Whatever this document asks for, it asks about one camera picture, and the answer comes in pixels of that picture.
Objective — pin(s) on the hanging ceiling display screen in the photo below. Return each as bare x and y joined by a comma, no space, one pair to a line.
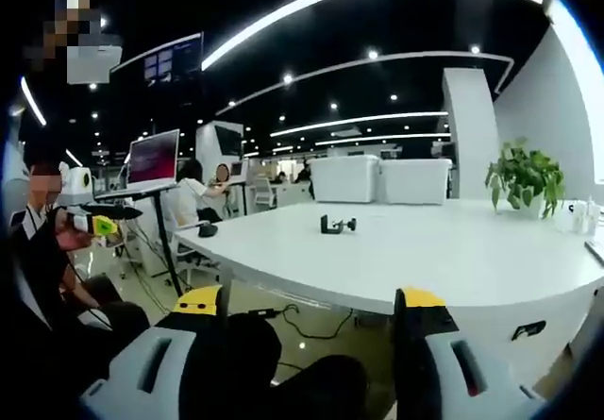
173,59

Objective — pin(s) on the black-legged standing desk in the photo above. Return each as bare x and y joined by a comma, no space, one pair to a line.
162,231

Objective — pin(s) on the person's dark torso clothing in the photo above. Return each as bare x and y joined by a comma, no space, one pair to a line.
38,259

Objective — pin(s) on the open silver laptop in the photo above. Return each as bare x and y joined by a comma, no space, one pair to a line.
153,160

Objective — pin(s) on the small black desk object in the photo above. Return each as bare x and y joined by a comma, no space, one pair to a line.
206,230

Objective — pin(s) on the white ceiling projector box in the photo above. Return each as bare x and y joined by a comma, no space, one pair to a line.
96,63

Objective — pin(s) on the white plastic storage box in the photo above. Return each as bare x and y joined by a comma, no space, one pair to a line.
344,179
415,181

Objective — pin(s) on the green potted plant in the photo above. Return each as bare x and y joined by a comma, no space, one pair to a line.
524,174

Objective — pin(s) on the person's left hand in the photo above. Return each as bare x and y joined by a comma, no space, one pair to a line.
71,238

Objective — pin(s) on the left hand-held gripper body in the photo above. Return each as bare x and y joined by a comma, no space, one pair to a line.
75,186

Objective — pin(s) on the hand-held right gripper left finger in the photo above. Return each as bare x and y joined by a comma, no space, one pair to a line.
141,373

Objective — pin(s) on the white display kiosk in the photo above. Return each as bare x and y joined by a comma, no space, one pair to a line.
219,141

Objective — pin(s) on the white office chair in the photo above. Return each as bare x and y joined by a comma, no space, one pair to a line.
264,192
189,250

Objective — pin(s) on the white bottles cluster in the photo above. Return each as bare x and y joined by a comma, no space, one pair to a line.
580,214

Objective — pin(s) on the flat black tablet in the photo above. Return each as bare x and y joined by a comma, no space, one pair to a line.
595,252

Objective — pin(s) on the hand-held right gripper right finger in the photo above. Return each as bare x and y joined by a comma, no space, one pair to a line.
453,382

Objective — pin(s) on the black clamp fixture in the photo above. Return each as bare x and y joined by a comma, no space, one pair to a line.
336,225

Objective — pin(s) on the white desk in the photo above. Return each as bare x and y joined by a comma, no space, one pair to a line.
424,259

